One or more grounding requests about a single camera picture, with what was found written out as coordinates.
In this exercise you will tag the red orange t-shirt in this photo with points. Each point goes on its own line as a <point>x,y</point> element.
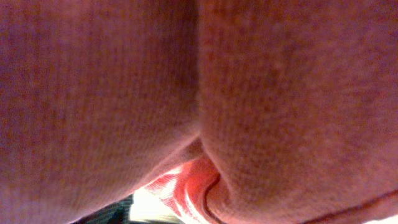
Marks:
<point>253,111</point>

